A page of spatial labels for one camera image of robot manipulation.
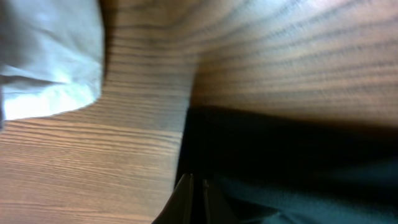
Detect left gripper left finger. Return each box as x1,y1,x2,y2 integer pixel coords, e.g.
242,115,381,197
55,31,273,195
152,174,194,224

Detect black t-shirt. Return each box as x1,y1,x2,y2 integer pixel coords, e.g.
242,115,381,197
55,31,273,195
178,107,397,224

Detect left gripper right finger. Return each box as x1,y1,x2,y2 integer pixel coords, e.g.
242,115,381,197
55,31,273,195
203,180,239,224

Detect folded beige trousers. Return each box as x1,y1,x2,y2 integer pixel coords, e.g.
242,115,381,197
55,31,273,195
1,0,104,122

